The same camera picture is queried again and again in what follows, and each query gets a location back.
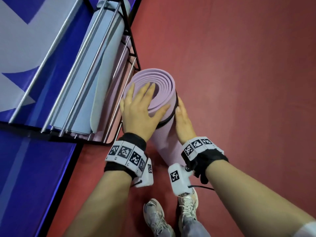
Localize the purple yoga mat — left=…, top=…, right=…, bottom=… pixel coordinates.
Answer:
left=123, top=68, right=188, bottom=167
left=93, top=34, right=132, bottom=142

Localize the person's white sleeve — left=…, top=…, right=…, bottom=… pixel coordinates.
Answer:
left=296, top=221, right=316, bottom=237

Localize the person's right forearm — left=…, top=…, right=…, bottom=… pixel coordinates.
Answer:
left=205, top=159, right=316, bottom=237

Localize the blue white printed banner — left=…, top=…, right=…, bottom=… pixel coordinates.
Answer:
left=0, top=0, right=99, bottom=122

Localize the person's grey trouser leg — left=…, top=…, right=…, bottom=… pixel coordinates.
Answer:
left=181, top=217, right=211, bottom=237

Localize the person's grey sneaker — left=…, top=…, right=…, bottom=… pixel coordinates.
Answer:
left=143, top=198, right=176, bottom=237
left=178, top=187, right=199, bottom=231

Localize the person's left grey sneaker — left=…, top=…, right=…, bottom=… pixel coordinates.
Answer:
left=143, top=198, right=176, bottom=237

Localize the person's right grey sneaker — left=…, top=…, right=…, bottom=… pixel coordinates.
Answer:
left=178, top=187, right=199, bottom=231

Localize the person's left forearm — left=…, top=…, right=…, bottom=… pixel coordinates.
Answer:
left=64, top=170, right=133, bottom=237

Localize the person's left hand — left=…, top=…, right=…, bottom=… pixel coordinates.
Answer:
left=119, top=82, right=171, bottom=142

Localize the black metal mat rack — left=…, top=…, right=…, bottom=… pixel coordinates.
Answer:
left=0, top=0, right=143, bottom=146

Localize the left wrist tracker band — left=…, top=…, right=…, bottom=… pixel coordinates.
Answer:
left=104, top=132, right=154, bottom=188

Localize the person's right hand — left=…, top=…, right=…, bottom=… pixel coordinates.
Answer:
left=174, top=97, right=197, bottom=145

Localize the wrist tracker band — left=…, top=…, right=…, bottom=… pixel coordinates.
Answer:
left=104, top=132, right=154, bottom=188
left=168, top=137, right=229, bottom=197

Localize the black mat strap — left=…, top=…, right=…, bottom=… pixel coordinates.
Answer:
left=97, top=6, right=124, bottom=18
left=156, top=91, right=179, bottom=130

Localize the rolled light blue yoga mat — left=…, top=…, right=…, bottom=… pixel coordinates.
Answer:
left=50, top=0, right=131, bottom=135

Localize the right wrist tracker band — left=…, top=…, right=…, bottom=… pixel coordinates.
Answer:
left=168, top=137, right=229, bottom=197

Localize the blue padded panel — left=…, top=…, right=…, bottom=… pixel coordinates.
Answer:
left=0, top=130, right=77, bottom=237

